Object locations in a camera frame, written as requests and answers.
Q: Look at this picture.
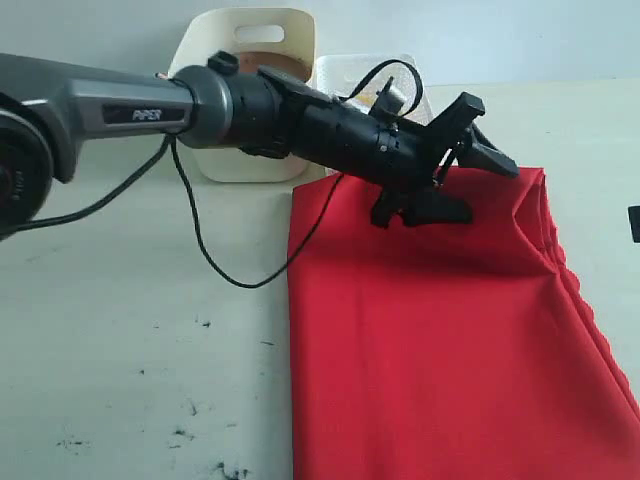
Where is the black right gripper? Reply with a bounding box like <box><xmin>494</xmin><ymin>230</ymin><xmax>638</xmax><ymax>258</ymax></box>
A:
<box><xmin>628</xmin><ymin>205</ymin><xmax>640</xmax><ymax>244</ymax></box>

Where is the red scalloped table cloth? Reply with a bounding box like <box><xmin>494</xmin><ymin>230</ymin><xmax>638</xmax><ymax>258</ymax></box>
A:
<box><xmin>288</xmin><ymin>168</ymin><xmax>639</xmax><ymax>479</ymax></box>

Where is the brown wooden plate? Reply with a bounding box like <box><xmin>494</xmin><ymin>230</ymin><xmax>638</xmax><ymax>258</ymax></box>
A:
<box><xmin>234</xmin><ymin>51</ymin><xmax>312</xmax><ymax>83</ymax></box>

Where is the cream plastic bin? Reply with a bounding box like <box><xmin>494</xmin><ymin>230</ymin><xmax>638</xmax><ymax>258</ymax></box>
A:
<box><xmin>169</xmin><ymin>7</ymin><xmax>316</xmax><ymax>183</ymax></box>

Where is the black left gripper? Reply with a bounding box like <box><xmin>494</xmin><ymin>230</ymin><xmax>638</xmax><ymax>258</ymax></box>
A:
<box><xmin>365</xmin><ymin>92</ymin><xmax>519</xmax><ymax>228</ymax></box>

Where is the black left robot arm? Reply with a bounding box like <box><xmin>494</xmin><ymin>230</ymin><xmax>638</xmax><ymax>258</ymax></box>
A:
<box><xmin>1</xmin><ymin>51</ymin><xmax>519</xmax><ymax>237</ymax></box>

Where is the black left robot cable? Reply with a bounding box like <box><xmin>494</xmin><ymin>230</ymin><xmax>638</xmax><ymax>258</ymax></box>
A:
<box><xmin>0</xmin><ymin>58</ymin><xmax>425</xmax><ymax>290</ymax></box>

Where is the white woven plastic basket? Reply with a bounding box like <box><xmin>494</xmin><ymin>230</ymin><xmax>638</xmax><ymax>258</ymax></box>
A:
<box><xmin>312</xmin><ymin>53</ymin><xmax>417</xmax><ymax>113</ymax></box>

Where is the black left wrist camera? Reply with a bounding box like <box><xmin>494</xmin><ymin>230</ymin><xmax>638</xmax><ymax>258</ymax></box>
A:
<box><xmin>369</xmin><ymin>76</ymin><xmax>407</xmax><ymax>121</ymax></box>

